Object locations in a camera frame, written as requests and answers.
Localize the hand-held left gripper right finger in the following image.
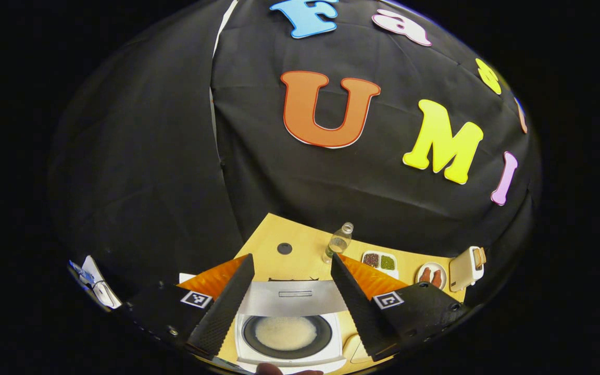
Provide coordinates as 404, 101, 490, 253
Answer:
330, 254, 470, 363

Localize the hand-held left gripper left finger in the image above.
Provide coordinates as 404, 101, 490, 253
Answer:
123, 254, 255, 360

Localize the white rice cooker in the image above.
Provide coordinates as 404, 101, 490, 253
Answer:
235, 279, 347, 373

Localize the white divided dish of beans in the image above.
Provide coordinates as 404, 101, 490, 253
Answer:
361, 251, 399, 280

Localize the clear plastic water bottle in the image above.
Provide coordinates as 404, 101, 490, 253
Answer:
322, 222, 354, 264

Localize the round white plate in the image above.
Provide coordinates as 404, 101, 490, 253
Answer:
416, 262, 448, 290

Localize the white toaster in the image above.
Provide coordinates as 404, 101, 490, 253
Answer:
448, 246, 486, 292

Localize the white rounded device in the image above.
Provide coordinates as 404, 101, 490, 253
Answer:
81, 255, 122, 309

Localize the black backdrop cloth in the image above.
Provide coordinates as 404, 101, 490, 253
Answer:
47, 0, 543, 308

